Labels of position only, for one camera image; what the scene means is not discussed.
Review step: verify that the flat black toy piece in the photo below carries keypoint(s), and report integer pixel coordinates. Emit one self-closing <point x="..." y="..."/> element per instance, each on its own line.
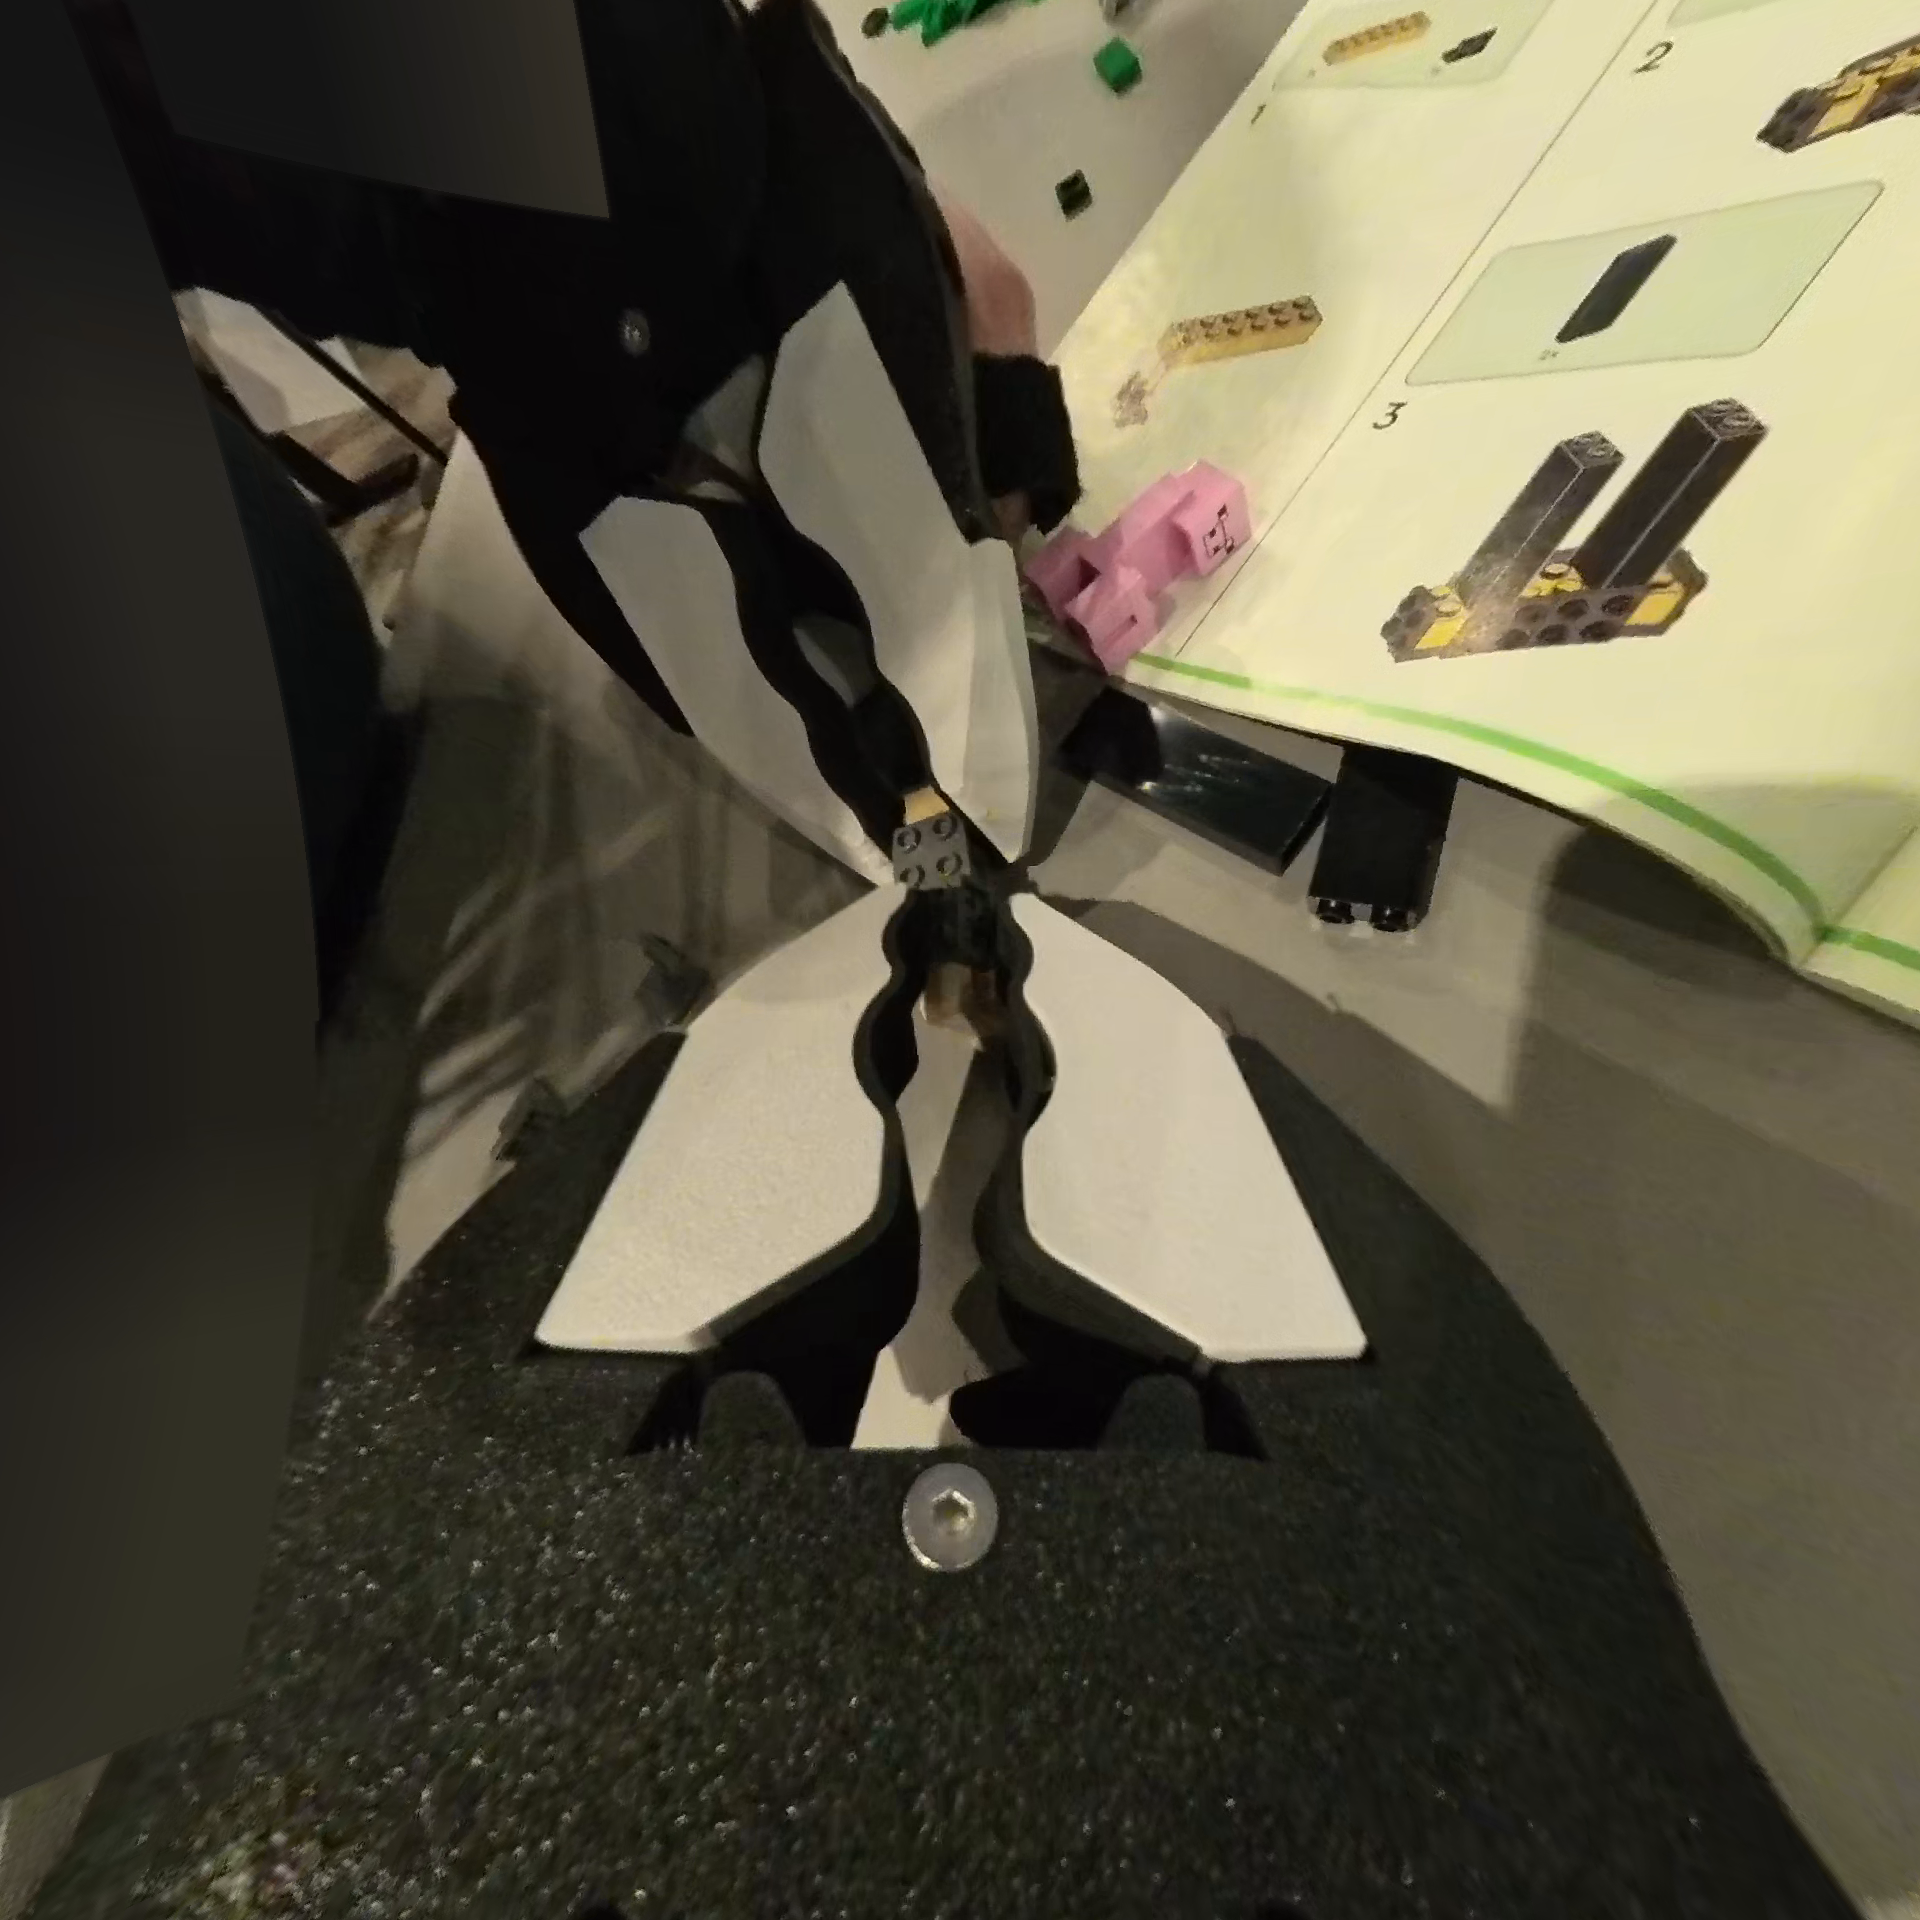
<point x="1227" y="795"/>

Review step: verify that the small black toy brick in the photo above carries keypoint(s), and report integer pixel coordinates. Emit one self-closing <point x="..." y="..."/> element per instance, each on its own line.
<point x="1075" y="191"/>

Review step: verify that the green toy plant piece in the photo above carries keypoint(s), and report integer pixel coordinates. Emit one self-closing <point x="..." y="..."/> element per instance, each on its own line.
<point x="915" y="15"/>

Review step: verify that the small grey square toy plate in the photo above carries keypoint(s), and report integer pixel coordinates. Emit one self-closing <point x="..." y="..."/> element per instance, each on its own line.
<point x="948" y="863"/>

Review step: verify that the grey desk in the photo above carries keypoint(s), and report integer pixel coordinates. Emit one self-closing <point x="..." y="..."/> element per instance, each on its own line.
<point x="1577" y="1199"/>

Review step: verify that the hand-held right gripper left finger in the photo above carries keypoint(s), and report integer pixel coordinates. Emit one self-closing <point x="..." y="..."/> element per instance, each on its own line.
<point x="718" y="1169"/>

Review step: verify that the person's left hand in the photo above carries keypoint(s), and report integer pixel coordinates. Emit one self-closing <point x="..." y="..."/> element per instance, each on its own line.
<point x="1000" y="301"/>

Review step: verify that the small green toy brick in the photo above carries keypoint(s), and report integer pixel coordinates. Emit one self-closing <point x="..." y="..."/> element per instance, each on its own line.
<point x="1116" y="63"/>

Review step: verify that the open building instruction booklet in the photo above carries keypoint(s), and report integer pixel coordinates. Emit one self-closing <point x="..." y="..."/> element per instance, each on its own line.
<point x="1500" y="301"/>

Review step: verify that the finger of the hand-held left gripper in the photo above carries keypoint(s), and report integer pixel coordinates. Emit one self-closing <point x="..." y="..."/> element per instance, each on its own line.
<point x="706" y="615"/>
<point x="853" y="435"/>

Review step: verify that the pink toy pig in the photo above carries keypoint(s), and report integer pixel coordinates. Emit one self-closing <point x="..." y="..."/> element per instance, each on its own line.
<point x="1140" y="557"/>

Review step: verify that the tall black toy brick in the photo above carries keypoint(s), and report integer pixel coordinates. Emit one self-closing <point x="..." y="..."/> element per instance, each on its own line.
<point x="1378" y="840"/>

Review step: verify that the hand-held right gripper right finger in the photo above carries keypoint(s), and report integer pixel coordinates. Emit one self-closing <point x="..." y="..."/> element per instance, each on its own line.
<point x="1169" y="1187"/>

